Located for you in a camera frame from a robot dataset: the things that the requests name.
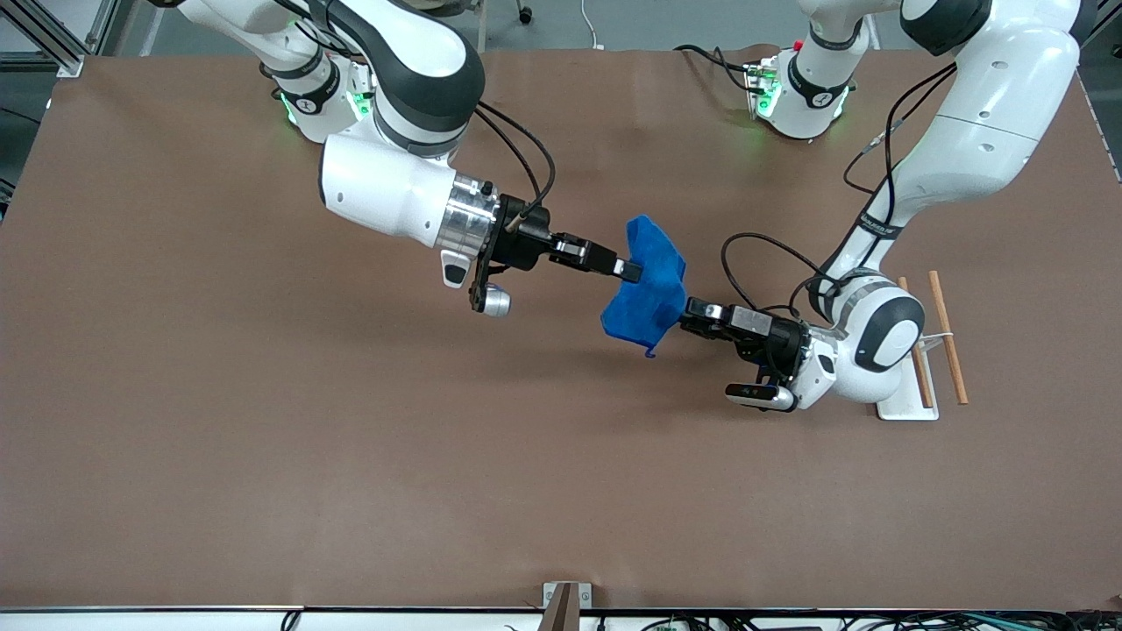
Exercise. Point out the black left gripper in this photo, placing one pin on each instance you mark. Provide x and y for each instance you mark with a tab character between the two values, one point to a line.
777	344

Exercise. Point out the aluminium frame post with bracket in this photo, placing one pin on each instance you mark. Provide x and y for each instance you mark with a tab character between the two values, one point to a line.
70	66

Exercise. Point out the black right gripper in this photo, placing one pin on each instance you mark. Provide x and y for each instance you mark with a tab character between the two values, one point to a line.
523	246

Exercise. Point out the grey metal bracket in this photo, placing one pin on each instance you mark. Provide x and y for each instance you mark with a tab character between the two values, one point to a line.
585	596

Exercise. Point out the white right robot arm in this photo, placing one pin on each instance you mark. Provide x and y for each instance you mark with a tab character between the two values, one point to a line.
377	188

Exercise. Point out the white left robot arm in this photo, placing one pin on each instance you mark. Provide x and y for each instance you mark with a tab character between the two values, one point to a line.
982	131

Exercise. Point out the dark camera post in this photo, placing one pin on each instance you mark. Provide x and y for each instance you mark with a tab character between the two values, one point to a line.
561	613

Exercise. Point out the blue towel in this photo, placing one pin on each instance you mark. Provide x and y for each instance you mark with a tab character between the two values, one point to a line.
653	289

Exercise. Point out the white rack with wooden bars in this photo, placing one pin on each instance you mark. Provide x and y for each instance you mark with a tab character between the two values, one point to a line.
952	350

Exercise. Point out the brown table cover sheet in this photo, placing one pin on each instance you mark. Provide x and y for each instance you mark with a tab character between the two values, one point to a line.
561	491

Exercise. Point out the chair with wooden legs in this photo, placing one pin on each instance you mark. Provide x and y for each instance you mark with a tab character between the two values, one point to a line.
482	35

